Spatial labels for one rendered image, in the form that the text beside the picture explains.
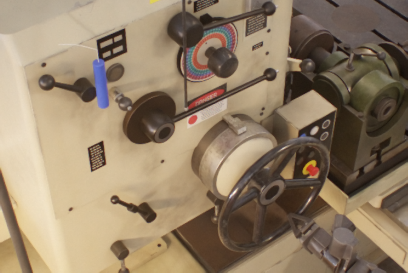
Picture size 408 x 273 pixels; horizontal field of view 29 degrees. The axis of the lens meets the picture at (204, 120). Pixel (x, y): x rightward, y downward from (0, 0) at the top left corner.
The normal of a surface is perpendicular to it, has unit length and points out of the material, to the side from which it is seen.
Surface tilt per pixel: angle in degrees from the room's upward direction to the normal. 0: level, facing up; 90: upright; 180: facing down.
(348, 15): 0
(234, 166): 71
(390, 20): 0
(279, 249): 90
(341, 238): 8
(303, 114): 0
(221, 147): 32
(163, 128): 90
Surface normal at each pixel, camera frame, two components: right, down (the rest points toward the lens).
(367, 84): -0.33, -0.49
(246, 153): 0.44, 0.17
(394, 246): -0.80, 0.41
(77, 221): 0.59, 0.56
